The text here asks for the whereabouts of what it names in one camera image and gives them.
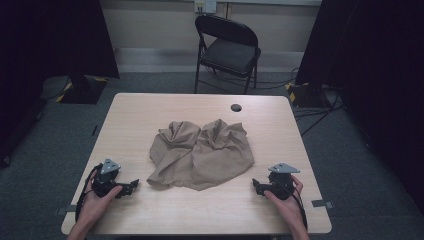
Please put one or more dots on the white wall outlet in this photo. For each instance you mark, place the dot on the white wall outlet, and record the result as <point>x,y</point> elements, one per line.
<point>205,6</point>

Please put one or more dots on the grey tape piece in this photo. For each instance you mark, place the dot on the grey tape piece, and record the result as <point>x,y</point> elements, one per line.
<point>321,203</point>
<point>68,210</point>

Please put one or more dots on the black stand base striped tape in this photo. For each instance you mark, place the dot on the black stand base striped tape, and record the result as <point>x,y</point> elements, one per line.
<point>306,95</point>
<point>83,91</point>

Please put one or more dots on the person's right hand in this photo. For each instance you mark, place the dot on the person's right hand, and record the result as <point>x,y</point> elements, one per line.
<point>286,208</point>

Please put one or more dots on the person's left hand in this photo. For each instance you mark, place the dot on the person's left hand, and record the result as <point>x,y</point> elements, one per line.
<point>95,206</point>

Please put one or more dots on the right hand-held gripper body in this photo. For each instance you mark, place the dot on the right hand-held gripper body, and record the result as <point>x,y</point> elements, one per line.
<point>280,186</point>

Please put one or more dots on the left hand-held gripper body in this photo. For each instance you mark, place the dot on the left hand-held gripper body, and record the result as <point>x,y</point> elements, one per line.
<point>106,181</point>

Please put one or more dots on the black folding chair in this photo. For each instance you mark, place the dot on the black folding chair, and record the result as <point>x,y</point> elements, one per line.
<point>230,53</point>

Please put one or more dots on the dark round table grommet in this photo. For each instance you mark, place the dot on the dark round table grommet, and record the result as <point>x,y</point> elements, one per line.
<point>236,107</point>

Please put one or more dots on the black curtain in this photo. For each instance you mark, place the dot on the black curtain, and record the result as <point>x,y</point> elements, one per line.
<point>46,50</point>
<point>376,83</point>

